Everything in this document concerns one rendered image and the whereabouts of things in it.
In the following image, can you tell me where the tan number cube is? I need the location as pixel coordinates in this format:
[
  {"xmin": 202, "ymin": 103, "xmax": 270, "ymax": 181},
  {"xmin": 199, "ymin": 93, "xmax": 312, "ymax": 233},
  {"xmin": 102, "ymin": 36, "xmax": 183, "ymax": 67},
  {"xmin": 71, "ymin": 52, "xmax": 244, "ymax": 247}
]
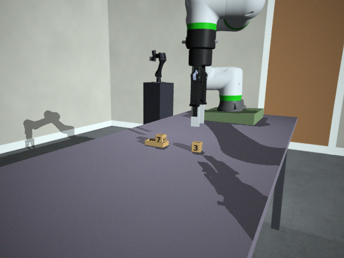
[
  {"xmin": 191, "ymin": 141, "xmax": 202, "ymax": 153},
  {"xmin": 155, "ymin": 133, "xmax": 167, "ymax": 143}
]

